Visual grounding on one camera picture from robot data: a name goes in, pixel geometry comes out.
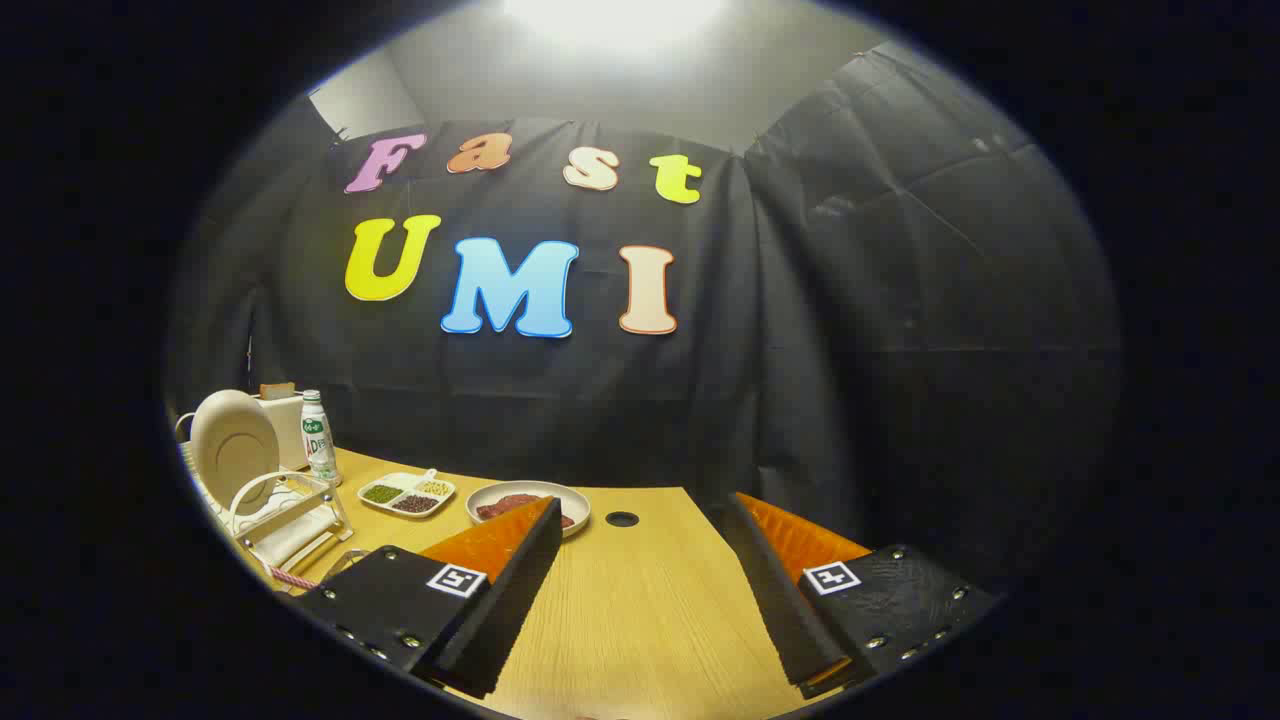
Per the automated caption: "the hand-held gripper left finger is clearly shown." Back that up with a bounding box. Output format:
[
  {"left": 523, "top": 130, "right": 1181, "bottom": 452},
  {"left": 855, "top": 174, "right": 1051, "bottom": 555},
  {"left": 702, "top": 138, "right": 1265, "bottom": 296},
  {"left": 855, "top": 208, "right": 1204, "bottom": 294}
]
[{"left": 290, "top": 497, "right": 564, "bottom": 701}]

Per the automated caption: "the white wire dish rack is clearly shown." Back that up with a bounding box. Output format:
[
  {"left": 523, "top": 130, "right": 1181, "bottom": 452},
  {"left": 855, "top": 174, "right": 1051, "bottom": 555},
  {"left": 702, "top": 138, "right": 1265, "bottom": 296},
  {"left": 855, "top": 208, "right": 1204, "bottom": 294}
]
[{"left": 175, "top": 410, "right": 356, "bottom": 583}]

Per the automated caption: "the black backdrop cloth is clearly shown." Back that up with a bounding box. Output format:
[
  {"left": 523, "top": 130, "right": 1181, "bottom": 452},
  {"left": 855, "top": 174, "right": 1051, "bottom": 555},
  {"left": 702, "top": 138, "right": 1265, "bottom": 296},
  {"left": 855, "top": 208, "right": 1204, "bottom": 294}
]
[{"left": 165, "top": 40, "right": 1126, "bottom": 601}]

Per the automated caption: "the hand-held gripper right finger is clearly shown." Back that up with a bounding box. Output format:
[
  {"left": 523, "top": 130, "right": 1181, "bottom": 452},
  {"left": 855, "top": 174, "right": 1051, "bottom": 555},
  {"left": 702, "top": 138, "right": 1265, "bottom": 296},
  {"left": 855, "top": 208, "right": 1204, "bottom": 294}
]
[{"left": 722, "top": 492, "right": 1001, "bottom": 701}]

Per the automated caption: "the cream oval meat dish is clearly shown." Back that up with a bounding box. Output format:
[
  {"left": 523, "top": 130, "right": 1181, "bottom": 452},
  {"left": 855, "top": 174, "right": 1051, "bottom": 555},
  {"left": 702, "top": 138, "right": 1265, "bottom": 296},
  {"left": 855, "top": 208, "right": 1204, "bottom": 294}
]
[{"left": 466, "top": 480, "right": 592, "bottom": 540}]

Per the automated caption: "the white divided bean tray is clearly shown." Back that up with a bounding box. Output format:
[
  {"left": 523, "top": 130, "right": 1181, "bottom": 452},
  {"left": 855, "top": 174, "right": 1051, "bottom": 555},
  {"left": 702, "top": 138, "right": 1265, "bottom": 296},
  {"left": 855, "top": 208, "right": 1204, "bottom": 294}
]
[{"left": 358, "top": 468, "right": 457, "bottom": 518}]

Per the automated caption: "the white toaster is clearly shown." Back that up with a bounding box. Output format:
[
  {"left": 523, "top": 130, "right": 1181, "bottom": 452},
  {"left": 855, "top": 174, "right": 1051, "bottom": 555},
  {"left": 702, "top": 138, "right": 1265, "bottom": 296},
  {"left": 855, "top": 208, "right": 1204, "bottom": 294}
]
[{"left": 255, "top": 392, "right": 311, "bottom": 472}]

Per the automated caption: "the white green-label drink bottle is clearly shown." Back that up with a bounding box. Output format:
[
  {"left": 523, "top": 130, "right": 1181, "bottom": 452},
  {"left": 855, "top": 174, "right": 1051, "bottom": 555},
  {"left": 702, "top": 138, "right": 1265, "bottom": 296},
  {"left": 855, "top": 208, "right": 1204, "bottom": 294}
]
[{"left": 300, "top": 390, "right": 343, "bottom": 488}]

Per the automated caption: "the cream round plate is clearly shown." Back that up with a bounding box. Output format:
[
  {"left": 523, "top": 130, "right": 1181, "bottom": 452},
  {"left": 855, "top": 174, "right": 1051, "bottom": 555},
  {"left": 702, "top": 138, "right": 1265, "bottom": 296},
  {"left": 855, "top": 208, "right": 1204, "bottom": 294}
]
[{"left": 189, "top": 389, "right": 282, "bottom": 507}]

